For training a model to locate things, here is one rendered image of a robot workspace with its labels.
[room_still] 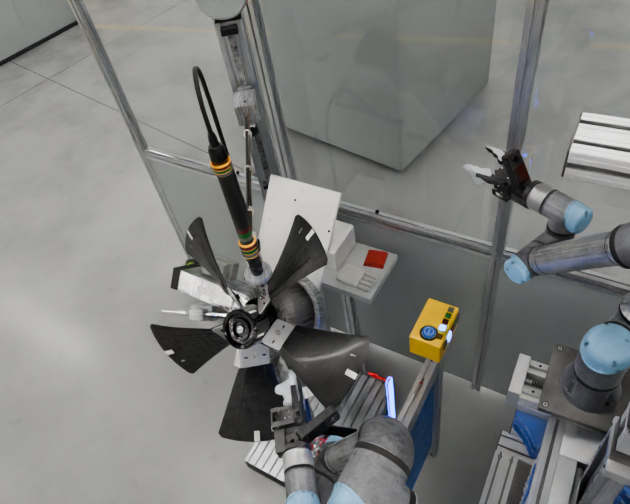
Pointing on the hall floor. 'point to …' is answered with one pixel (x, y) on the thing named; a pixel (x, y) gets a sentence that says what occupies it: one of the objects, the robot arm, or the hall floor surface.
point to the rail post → (436, 411)
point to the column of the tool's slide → (252, 88)
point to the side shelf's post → (350, 315)
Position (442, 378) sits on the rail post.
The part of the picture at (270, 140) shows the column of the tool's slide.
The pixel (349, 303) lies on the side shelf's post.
